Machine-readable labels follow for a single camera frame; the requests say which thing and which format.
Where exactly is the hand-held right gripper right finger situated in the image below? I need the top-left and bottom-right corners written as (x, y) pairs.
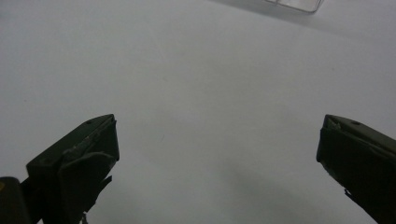
top-left (316, 114), bottom-right (396, 224)

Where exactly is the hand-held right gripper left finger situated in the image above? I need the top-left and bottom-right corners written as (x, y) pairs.
top-left (26, 113), bottom-right (120, 224)

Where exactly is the clear acrylic organizer box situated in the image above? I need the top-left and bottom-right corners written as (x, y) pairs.
top-left (264, 0), bottom-right (325, 14)

